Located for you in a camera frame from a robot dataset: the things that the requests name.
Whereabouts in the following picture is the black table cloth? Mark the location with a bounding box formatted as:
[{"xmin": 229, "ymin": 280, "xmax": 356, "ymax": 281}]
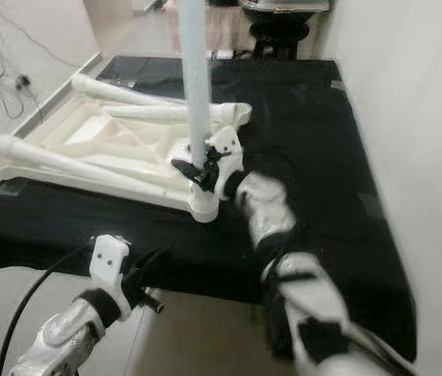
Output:
[{"xmin": 0, "ymin": 56, "xmax": 418, "ymax": 365}]

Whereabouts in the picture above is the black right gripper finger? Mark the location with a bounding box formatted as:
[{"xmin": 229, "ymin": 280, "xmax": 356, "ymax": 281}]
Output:
[{"xmin": 170, "ymin": 157, "xmax": 214, "ymax": 193}]

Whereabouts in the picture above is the pink cloth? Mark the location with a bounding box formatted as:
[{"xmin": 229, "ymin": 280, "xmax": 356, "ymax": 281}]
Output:
[{"xmin": 170, "ymin": 8, "xmax": 245, "ymax": 52}]

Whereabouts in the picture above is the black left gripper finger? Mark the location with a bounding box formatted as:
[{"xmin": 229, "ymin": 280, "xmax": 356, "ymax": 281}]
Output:
[
  {"xmin": 139, "ymin": 245, "xmax": 173, "ymax": 295},
  {"xmin": 124, "ymin": 247, "xmax": 153, "ymax": 287}
]

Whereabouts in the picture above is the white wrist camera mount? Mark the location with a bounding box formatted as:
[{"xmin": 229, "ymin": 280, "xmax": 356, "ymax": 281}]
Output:
[
  {"xmin": 89, "ymin": 233, "xmax": 132, "ymax": 302},
  {"xmin": 209, "ymin": 125, "xmax": 245, "ymax": 197}
]

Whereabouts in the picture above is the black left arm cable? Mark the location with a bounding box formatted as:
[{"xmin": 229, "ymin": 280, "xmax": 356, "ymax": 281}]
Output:
[{"xmin": 0, "ymin": 241, "xmax": 96, "ymax": 376}]

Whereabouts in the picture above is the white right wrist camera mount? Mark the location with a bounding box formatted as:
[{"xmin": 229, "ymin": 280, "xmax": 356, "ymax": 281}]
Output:
[{"xmin": 209, "ymin": 125, "xmax": 245, "ymax": 197}]

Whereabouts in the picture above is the white plastic children table top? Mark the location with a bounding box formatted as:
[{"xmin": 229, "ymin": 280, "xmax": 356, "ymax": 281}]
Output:
[{"xmin": 0, "ymin": 90, "xmax": 253, "ymax": 224}]

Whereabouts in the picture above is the clear plastic storage box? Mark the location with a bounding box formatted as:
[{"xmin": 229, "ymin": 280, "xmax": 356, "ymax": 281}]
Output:
[{"xmin": 241, "ymin": 0, "xmax": 332, "ymax": 10}]

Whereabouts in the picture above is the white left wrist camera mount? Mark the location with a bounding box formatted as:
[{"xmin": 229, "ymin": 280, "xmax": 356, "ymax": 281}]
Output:
[{"xmin": 89, "ymin": 233, "xmax": 132, "ymax": 302}]

